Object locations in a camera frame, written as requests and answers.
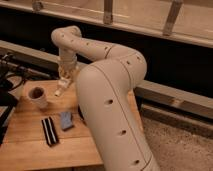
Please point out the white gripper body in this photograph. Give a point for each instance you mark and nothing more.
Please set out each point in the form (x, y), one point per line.
(67, 64)

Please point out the white plastic bottle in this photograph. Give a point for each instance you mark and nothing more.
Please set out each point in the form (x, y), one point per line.
(63, 84)

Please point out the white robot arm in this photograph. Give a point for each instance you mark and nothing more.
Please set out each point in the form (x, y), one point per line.
(102, 88)

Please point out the blue sponge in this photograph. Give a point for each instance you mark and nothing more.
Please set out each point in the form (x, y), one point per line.
(66, 120)

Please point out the black striped rectangular block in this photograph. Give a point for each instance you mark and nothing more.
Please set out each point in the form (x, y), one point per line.
(49, 131)

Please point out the wooden board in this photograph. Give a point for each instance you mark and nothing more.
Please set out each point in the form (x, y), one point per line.
(24, 145)

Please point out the black equipment with cables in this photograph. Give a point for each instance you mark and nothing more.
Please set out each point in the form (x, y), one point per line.
(7, 100)

